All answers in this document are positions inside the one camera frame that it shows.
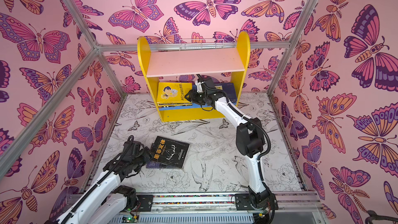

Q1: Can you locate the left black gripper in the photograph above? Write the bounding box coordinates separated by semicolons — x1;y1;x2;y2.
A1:
130;146;154;171

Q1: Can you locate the black book orange title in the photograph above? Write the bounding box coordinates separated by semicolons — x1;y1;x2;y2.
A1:
151;136;190;169

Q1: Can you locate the yellow book with cartoon boy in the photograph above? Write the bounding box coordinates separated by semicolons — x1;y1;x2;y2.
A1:
157;82;192;106

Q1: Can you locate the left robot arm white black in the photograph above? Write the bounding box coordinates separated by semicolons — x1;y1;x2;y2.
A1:
46;135;154;224

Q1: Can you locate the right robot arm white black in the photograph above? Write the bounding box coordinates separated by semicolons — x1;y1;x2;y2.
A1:
185;74;276;210

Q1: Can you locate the dark purple flat booklet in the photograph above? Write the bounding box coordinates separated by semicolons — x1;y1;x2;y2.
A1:
146;161;176;169

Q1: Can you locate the yellow bookshelf with coloured shelves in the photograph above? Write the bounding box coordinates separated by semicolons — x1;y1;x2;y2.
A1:
137;32;251;126

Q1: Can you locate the green circuit board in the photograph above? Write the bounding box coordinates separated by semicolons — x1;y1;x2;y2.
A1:
121;215;139;224

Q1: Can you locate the white slotted cable duct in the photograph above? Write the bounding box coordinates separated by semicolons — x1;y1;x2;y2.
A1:
108;213;255;224

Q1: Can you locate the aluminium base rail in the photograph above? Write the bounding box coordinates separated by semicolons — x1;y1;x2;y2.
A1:
63;191;321;215

